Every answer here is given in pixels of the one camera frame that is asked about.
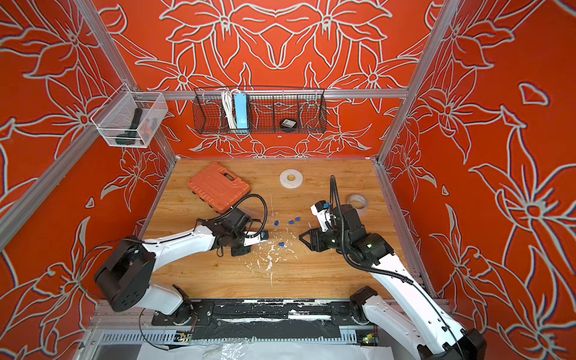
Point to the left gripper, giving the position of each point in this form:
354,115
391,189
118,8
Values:
239,252

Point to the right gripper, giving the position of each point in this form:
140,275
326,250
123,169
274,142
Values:
316,238

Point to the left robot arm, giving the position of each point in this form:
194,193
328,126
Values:
125,278

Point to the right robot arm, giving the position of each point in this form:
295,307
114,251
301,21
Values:
421,326

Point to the orange plastic tool case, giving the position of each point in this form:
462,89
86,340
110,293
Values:
218,187

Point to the white tape roll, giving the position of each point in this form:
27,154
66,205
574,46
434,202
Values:
291,179

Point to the clear tape roll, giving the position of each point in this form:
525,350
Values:
358,202

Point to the small black device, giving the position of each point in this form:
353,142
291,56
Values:
288,124

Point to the light blue box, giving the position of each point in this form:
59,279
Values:
241,111

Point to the green black tool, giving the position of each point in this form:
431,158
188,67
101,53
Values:
128,137

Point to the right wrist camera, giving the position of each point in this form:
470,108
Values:
321,210

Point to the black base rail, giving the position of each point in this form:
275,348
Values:
215,321

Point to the black wire basket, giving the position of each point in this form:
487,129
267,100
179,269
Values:
214,110

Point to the clear acrylic wall box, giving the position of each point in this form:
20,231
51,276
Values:
114,116

